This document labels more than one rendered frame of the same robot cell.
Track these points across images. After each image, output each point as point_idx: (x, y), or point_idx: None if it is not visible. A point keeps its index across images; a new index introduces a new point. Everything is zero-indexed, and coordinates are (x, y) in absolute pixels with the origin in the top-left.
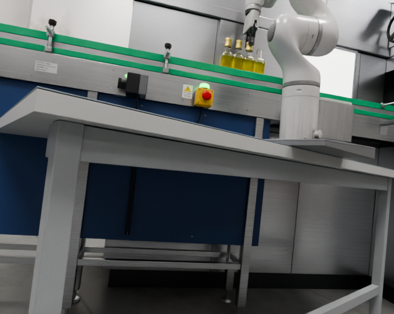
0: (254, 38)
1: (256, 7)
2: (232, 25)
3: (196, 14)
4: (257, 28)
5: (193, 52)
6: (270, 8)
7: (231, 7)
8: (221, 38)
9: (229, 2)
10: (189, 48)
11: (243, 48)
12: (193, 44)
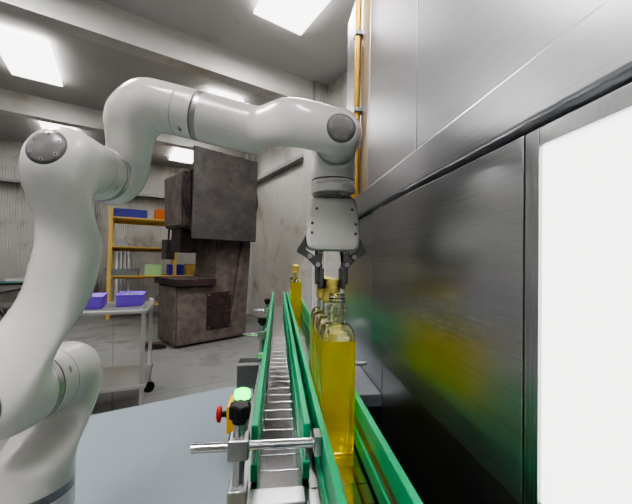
0: (320, 269)
1: (311, 192)
2: (382, 214)
3: (370, 213)
4: (309, 247)
5: (368, 288)
6: (456, 79)
7: (395, 163)
8: (374, 255)
9: (392, 155)
10: (366, 281)
11: (395, 267)
12: (368, 273)
